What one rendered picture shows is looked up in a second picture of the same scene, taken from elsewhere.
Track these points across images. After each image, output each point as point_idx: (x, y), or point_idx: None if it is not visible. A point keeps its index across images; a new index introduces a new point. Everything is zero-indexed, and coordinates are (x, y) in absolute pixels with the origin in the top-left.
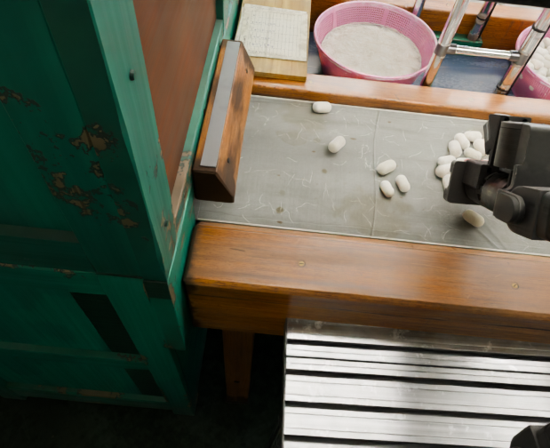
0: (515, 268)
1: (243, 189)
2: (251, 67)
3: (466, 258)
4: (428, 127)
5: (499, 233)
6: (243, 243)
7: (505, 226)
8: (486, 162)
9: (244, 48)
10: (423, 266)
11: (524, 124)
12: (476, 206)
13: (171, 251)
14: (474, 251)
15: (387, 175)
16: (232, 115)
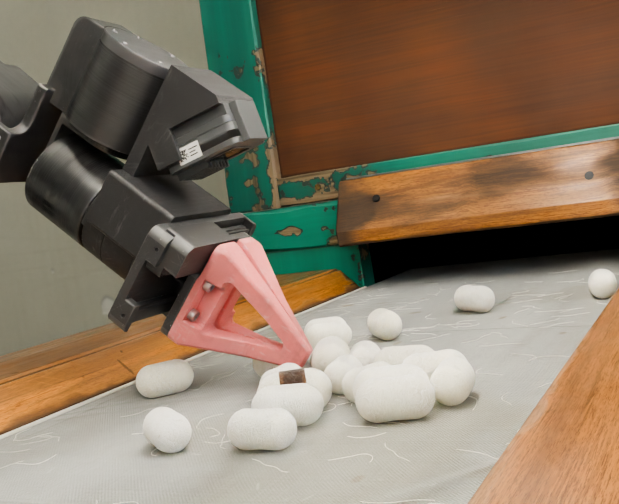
0: None
1: (403, 292)
2: None
3: (84, 350)
4: (533, 361)
5: (96, 416)
6: (290, 279)
7: (103, 422)
8: (193, 196)
9: None
10: (123, 331)
11: (133, 33)
12: (198, 400)
13: (251, 194)
14: (92, 378)
15: (371, 341)
16: (453, 176)
